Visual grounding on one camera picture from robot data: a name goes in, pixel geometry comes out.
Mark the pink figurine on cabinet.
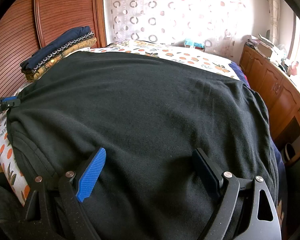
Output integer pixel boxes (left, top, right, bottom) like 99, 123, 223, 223
287, 61, 299, 76

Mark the window with wooden frame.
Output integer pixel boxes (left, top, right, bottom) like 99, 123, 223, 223
288, 14, 300, 64

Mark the brown wooden wardrobe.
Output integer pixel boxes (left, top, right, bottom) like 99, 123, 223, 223
0, 0, 107, 98

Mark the patterned folded garment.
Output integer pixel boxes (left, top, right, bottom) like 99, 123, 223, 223
22, 31, 95, 74

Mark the pink circle-pattern curtain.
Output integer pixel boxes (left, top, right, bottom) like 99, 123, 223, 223
104, 0, 253, 60

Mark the blue tissue box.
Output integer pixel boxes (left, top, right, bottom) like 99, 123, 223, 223
184, 39, 205, 49

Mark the black Superman t-shirt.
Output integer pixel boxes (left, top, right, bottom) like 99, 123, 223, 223
7, 51, 279, 239

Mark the orange-print white bedsheet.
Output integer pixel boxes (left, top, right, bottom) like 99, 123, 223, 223
0, 40, 242, 205

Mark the navy blue blanket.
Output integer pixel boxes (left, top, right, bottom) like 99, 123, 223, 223
229, 61, 286, 182

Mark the wooden side cabinet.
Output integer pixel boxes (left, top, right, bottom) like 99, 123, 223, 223
239, 43, 300, 164

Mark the mustard folded garment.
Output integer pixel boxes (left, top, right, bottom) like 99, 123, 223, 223
21, 37, 97, 81

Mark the stack of books and papers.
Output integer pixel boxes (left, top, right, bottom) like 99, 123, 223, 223
247, 34, 277, 58

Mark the navy folded garment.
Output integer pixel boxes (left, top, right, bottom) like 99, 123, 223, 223
20, 25, 92, 71

